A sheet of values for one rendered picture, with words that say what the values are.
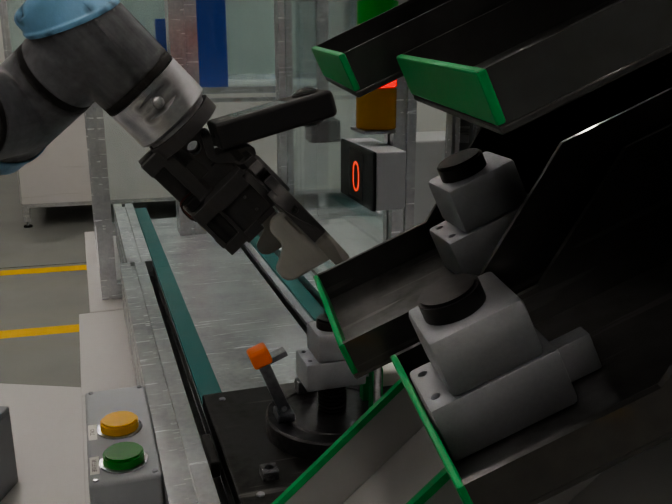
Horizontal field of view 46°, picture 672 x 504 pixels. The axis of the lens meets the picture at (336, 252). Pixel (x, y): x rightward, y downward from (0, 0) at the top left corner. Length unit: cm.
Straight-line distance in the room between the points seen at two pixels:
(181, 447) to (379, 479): 31
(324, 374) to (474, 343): 47
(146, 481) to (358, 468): 26
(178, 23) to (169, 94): 109
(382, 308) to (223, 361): 66
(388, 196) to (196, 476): 38
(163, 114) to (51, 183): 520
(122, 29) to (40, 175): 520
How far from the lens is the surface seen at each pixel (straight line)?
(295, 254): 73
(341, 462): 63
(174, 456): 85
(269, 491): 76
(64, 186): 588
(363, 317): 52
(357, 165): 98
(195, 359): 110
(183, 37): 179
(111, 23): 69
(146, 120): 70
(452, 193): 48
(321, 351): 80
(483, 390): 36
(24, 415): 120
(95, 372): 130
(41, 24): 69
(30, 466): 108
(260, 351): 79
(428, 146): 195
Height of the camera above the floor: 138
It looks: 16 degrees down
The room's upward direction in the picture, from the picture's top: straight up
